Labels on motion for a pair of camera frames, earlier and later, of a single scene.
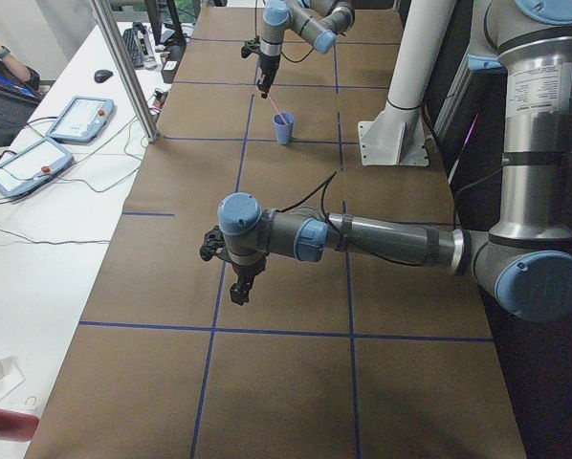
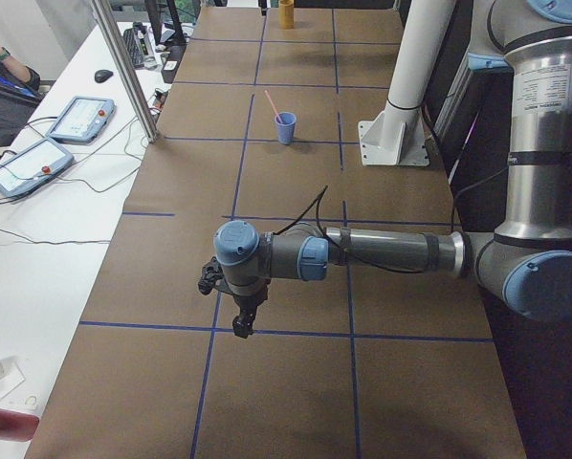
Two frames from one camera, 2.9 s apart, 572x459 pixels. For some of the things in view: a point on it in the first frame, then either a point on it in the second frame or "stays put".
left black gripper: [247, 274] to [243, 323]
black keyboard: [134, 47] stays put
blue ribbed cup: [284, 123] stays put
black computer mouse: [101, 75] stays put
